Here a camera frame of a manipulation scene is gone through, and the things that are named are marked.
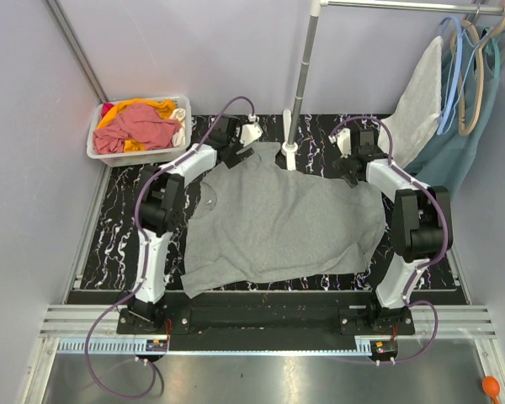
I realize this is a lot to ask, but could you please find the grey t shirt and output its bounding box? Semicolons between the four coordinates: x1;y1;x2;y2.
181;142;385;298

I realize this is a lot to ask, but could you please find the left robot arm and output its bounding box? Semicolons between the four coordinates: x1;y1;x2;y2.
127;114;263;322

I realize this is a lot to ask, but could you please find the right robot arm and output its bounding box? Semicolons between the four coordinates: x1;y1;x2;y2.
332;128;452;331

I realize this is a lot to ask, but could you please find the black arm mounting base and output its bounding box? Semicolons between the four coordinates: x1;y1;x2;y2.
117;291;416;354

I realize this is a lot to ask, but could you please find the metal clothes rack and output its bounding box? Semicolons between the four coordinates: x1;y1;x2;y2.
281;1;505;171

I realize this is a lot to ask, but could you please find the white garment in basket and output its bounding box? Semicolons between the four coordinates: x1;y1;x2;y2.
170;108;186;147

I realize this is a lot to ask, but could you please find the orange shirt in basket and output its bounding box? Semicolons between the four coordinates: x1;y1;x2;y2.
96;98;177;153

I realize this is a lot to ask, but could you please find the pink shirt in basket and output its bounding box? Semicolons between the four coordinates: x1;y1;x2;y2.
93;103;183;155

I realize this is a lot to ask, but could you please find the white hanging cloth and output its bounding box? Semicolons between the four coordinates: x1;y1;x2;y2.
378;36;443;168

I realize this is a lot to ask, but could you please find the white laundry basket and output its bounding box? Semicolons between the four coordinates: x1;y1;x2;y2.
86;96;192;167

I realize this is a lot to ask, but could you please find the blue plastic hanger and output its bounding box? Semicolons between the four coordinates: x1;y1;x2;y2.
437;16;473;136

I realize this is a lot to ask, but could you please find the magenta garment in basket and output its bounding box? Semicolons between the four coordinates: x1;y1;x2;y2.
100;103;114;118

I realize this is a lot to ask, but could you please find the teal hanging garment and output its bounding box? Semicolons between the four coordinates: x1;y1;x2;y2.
403;25;502;199

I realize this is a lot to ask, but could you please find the beige plastic hanger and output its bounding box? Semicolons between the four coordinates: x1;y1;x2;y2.
458;1;505;136

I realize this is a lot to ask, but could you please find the teal plastic hanger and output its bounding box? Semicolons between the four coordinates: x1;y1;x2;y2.
483;38;501;81

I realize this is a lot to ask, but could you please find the orange ball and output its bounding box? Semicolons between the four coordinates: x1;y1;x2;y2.
481;376;501;404

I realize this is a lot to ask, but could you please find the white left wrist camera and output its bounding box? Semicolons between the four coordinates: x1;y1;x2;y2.
239;116;263;147

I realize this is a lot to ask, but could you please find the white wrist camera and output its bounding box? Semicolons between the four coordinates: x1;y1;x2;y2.
239;116;263;147
328;128;352;157

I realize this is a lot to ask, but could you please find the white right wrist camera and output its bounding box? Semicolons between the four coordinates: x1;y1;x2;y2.
328;128;352;157

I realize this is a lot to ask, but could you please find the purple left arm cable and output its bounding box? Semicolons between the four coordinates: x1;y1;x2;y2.
82;95;258;399

